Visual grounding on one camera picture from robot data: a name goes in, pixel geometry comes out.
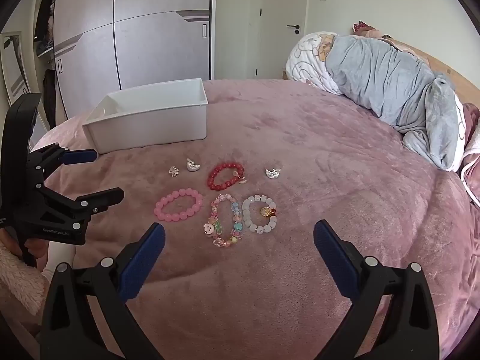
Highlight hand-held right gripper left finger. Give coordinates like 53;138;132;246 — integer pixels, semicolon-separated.
39;222;166;360

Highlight dark hanging garment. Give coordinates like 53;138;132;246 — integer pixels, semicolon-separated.
42;69;57;121

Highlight white plastic box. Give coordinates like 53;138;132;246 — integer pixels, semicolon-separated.
82;78;209;154

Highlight white bead bracelet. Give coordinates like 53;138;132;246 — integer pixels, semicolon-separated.
242;194;280;235

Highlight person's left hand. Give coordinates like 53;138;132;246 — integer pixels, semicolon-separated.
0;229;51;269

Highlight grey quilt with cartoon print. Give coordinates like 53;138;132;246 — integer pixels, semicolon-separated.
286;32;467;171

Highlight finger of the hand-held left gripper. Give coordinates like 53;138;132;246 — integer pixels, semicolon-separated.
37;187;125;233
27;143;99;175

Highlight white cloth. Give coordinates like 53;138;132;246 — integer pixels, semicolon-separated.
41;242;76;282

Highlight red bead bracelet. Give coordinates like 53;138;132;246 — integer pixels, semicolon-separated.
205;161;248;193

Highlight pink pillow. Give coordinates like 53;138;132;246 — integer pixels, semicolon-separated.
459;103;480;207

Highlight white door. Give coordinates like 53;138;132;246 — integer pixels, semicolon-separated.
262;0;306;79

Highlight wooden headboard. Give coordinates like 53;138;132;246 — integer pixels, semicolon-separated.
390;39;480;106

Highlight pink bead bracelet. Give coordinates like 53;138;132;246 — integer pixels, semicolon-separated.
154;188;204;223

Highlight grey wardrobe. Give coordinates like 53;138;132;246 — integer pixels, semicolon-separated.
52;0;218;121

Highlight plush toy with red bow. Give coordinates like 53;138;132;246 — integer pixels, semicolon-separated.
352;20;394;41

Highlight multicolour bead bracelet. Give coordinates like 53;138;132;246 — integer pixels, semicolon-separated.
202;193;245;249

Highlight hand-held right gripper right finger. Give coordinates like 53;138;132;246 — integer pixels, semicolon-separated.
313;220;440;360

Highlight hanging clothes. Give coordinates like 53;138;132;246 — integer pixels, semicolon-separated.
34;0;57;51

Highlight pink bed blanket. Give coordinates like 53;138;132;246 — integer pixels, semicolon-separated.
30;79;480;360

